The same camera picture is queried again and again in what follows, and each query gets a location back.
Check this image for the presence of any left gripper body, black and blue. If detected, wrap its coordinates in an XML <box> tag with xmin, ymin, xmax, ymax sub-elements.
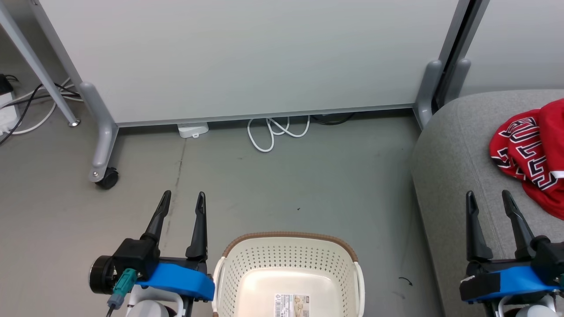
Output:
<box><xmin>89</xmin><ymin>238</ymin><xmax>215</xmax><ymax>304</ymax></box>

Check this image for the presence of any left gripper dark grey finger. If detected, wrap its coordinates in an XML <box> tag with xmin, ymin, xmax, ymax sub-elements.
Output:
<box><xmin>140</xmin><ymin>190</ymin><xmax>172</xmax><ymax>247</ymax></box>
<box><xmin>185</xmin><ymin>191</ymin><xmax>208</xmax><ymax>261</ymax></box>

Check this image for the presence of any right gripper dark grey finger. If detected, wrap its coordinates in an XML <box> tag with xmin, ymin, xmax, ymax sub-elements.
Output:
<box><xmin>465</xmin><ymin>191</ymin><xmax>494</xmax><ymax>263</ymax></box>
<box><xmin>501</xmin><ymin>190</ymin><xmax>536</xmax><ymax>260</ymax></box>

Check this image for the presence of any right gripper body, black and blue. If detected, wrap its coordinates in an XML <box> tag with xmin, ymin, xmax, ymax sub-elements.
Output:
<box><xmin>459</xmin><ymin>236</ymin><xmax>564</xmax><ymax>304</ymax></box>

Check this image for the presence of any red striped basketball jersey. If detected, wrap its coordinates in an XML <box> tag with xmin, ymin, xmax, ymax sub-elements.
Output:
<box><xmin>489</xmin><ymin>98</ymin><xmax>564</xmax><ymax>221</ymax></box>

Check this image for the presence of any cream perforated laundry basket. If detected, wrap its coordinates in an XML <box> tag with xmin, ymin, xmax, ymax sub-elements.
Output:
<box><xmin>212</xmin><ymin>232</ymin><xmax>365</xmax><ymax>317</ymax></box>

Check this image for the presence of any printed basket label sticker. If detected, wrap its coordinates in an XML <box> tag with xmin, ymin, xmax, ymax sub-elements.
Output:
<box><xmin>274</xmin><ymin>294</ymin><xmax>311</xmax><ymax>317</ymax></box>

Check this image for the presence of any black caster wheel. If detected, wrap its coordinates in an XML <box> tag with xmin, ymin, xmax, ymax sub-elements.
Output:
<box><xmin>95</xmin><ymin>167</ymin><xmax>120</xmax><ymax>190</ymax></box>

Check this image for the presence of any grey fabric sofa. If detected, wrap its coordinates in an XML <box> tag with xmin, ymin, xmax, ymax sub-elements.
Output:
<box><xmin>411</xmin><ymin>89</ymin><xmax>564</xmax><ymax>317</ymax></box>

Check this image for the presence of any grey partition foot with caster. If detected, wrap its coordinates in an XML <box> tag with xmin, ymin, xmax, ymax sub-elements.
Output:
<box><xmin>79</xmin><ymin>81</ymin><xmax>119</xmax><ymax>183</ymax></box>

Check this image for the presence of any small white power adapter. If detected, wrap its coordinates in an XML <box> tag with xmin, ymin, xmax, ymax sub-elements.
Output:
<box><xmin>177</xmin><ymin>122</ymin><xmax>209</xmax><ymax>139</ymax></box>

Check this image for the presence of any grey partition foot without caster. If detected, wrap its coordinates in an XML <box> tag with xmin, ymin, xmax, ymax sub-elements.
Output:
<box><xmin>414</xmin><ymin>59</ymin><xmax>443</xmax><ymax>129</ymax></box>

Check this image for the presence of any short grey partition foot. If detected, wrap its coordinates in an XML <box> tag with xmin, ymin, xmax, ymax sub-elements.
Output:
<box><xmin>445</xmin><ymin>58</ymin><xmax>471</xmax><ymax>104</ymax></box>

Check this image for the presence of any white power strip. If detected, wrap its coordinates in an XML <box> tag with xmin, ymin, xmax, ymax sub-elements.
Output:
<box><xmin>0</xmin><ymin>103</ymin><xmax>21</xmax><ymax>135</ymax></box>

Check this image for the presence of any large white partition panel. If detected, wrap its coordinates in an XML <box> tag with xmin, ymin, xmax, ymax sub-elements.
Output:
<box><xmin>29</xmin><ymin>0</ymin><xmax>474</xmax><ymax>128</ymax></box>

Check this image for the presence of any narrow white partition panel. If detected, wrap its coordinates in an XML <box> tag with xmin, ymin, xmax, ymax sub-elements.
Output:
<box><xmin>441</xmin><ymin>0</ymin><xmax>564</xmax><ymax>98</ymax></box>

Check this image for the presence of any grey metal table leg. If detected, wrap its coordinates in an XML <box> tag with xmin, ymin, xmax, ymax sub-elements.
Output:
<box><xmin>0</xmin><ymin>0</ymin><xmax>81</xmax><ymax>128</ymax></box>

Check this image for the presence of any teal connector with cable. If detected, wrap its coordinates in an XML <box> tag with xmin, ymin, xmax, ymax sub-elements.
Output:
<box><xmin>106</xmin><ymin>268</ymin><xmax>139</xmax><ymax>317</ymax></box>

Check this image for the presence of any looped white cable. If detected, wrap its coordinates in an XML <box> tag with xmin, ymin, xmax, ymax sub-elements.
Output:
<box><xmin>247</xmin><ymin>115</ymin><xmax>311</xmax><ymax>153</ymax></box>

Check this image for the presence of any long white floor cable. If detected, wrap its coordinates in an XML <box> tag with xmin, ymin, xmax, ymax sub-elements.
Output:
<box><xmin>0</xmin><ymin>77</ymin><xmax>84</xmax><ymax>135</ymax></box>

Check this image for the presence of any black cable under partition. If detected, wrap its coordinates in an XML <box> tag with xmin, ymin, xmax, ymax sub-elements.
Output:
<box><xmin>311</xmin><ymin>113</ymin><xmax>356</xmax><ymax>126</ymax></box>

